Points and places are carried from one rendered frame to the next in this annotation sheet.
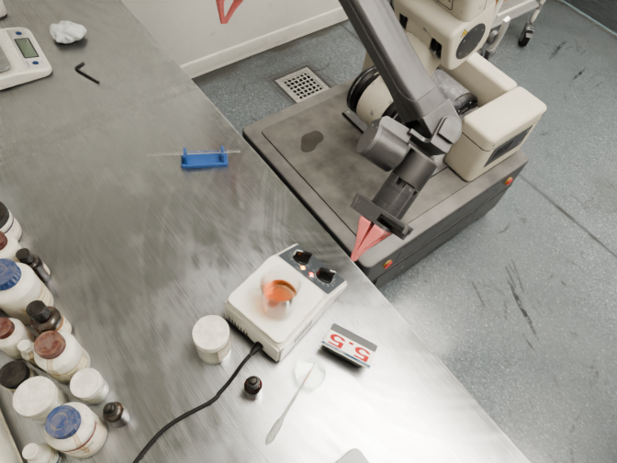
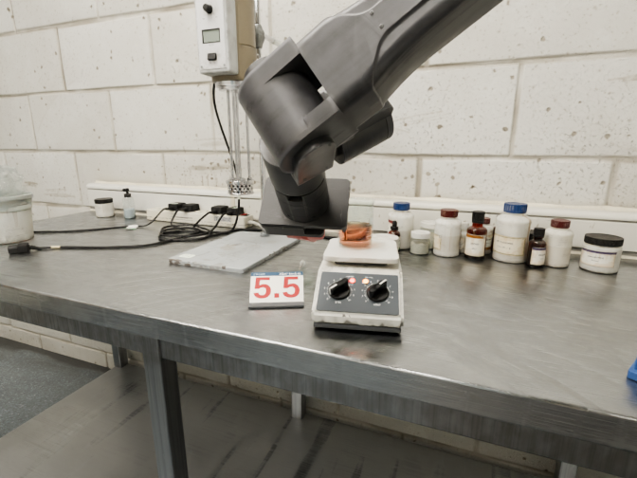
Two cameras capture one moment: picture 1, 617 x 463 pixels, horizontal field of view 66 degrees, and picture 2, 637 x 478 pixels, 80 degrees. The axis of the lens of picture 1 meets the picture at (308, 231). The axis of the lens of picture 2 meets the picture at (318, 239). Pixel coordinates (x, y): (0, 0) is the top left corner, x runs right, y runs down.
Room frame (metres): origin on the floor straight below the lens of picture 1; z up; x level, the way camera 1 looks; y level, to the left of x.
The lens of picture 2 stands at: (0.89, -0.27, 1.01)
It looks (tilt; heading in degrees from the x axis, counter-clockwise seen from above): 14 degrees down; 158
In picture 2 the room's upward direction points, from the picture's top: straight up
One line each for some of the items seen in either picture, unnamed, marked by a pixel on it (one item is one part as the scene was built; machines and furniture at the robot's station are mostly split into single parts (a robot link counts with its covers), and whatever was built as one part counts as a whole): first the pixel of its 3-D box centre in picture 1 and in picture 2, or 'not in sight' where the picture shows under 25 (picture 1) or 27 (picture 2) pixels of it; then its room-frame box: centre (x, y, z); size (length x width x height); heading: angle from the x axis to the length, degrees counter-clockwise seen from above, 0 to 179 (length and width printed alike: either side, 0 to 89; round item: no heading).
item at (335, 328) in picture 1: (350, 344); (276, 288); (0.31, -0.11, 0.77); 0.09 x 0.06 x 0.04; 72
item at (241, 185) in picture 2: not in sight; (238, 140); (-0.03, -0.10, 1.02); 0.07 x 0.07 x 0.25
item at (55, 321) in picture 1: (48, 321); (476, 234); (0.24, 0.39, 0.80); 0.04 x 0.04 x 0.11
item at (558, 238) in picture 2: (5, 254); (556, 242); (0.34, 0.51, 0.80); 0.06 x 0.06 x 0.10
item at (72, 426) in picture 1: (74, 429); (400, 225); (0.09, 0.28, 0.81); 0.06 x 0.06 x 0.11
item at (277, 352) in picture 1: (285, 298); (360, 279); (0.36, 0.02, 0.79); 0.22 x 0.13 x 0.08; 150
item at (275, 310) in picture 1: (281, 294); (354, 224); (0.33, 0.02, 0.88); 0.07 x 0.06 x 0.08; 121
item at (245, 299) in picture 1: (275, 297); (361, 249); (0.34, 0.03, 0.83); 0.12 x 0.12 x 0.01; 60
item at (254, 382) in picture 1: (252, 386); not in sight; (0.20, 0.04, 0.79); 0.03 x 0.03 x 0.07
